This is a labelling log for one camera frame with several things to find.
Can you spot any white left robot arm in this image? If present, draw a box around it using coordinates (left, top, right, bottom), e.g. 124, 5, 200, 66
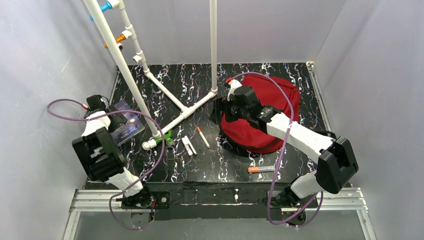
72, 94, 154, 208

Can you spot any dark purple book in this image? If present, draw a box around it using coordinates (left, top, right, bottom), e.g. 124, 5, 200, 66
109, 112, 146, 146

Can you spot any white PVC pipe frame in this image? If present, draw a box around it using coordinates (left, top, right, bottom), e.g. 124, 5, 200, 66
83, 0, 218, 132

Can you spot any blue pipe fitting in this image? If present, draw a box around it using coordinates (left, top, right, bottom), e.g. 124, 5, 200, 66
100, 1, 113, 13

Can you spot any orange pipe fitting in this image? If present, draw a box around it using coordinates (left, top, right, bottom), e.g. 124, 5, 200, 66
104, 34, 127, 49

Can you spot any green pipe clamp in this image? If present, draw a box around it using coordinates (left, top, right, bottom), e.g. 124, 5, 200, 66
151, 130, 175, 148

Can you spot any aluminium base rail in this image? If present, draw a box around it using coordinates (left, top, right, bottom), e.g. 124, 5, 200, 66
63, 61, 370, 240

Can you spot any red student backpack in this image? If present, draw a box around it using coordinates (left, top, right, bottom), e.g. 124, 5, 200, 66
219, 74, 335, 155

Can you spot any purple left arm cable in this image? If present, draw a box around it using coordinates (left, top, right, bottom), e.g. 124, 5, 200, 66
46, 98, 167, 231

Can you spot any orange capped grey marker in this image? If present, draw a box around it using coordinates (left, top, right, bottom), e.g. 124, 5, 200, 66
247, 165, 276, 174

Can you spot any orange tipped white pen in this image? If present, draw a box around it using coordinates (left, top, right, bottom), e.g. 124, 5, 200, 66
196, 127, 211, 150

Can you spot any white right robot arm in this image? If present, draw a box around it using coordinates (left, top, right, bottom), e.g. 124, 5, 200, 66
210, 86, 359, 206

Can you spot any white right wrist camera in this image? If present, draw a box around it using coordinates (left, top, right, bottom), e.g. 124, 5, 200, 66
225, 77, 243, 102

